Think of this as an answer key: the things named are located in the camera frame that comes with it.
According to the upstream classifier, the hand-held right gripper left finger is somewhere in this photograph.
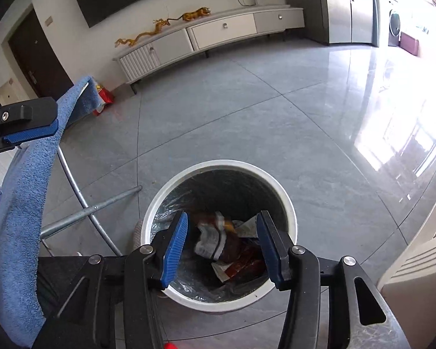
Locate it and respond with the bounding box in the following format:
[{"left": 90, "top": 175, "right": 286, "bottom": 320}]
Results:
[{"left": 40, "top": 211, "right": 188, "bottom": 349}]

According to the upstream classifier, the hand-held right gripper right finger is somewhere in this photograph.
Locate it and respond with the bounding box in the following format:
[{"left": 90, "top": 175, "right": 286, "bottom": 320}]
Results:
[{"left": 256, "top": 211, "right": 396, "bottom": 349}]

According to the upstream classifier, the pile of snack wrappers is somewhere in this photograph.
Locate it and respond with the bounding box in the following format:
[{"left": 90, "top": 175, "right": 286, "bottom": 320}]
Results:
[{"left": 191, "top": 211, "right": 267, "bottom": 284}]

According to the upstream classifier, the white round trash bin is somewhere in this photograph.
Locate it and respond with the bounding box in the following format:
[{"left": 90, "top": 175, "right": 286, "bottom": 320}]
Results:
[{"left": 140, "top": 159, "right": 298, "bottom": 313}]

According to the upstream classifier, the dark brown entrance door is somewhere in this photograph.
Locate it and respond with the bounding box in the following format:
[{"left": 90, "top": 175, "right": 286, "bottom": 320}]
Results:
[{"left": 7, "top": 7, "right": 75, "bottom": 99}]

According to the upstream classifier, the red white shopping bag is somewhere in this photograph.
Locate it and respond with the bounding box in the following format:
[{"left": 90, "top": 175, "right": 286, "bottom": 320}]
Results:
[{"left": 92, "top": 83, "right": 115, "bottom": 115}]

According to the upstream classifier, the blue fluffy table towel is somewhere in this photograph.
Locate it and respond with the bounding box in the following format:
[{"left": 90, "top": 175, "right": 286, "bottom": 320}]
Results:
[{"left": 0, "top": 76, "right": 100, "bottom": 348}]

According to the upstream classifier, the golden dragon figurine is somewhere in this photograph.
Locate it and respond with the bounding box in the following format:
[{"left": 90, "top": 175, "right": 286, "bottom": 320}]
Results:
[{"left": 115, "top": 16, "right": 184, "bottom": 48}]

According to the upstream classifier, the cream ribbed furniture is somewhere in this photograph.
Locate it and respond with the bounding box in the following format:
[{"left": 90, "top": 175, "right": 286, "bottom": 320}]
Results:
[{"left": 376, "top": 225, "right": 436, "bottom": 349}]

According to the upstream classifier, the golden tiger figurine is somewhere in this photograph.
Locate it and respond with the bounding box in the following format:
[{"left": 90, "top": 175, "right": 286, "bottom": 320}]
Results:
[{"left": 182, "top": 6, "right": 211, "bottom": 22}]

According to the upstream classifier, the white television cabinet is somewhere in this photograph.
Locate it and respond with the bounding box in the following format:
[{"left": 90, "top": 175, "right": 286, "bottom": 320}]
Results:
[{"left": 112, "top": 4, "right": 305, "bottom": 95}]

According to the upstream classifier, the pink storage box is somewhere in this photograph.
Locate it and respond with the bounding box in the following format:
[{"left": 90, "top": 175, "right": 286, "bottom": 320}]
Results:
[{"left": 400, "top": 31, "right": 420, "bottom": 57}]

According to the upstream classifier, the grey double-door refrigerator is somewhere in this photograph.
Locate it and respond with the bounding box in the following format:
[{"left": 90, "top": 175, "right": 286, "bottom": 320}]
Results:
[{"left": 278, "top": 0, "right": 380, "bottom": 47}]

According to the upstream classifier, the white washing machine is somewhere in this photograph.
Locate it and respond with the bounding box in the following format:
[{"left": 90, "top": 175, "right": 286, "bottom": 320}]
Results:
[{"left": 387, "top": 0, "right": 402, "bottom": 48}]

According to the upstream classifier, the white wall cabinet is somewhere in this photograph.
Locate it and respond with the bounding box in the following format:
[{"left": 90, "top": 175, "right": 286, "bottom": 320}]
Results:
[{"left": 0, "top": 44, "right": 20, "bottom": 106}]

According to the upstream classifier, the metal table frame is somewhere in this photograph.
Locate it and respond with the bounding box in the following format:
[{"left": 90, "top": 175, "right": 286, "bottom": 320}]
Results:
[{"left": 40, "top": 145, "right": 143, "bottom": 257}]

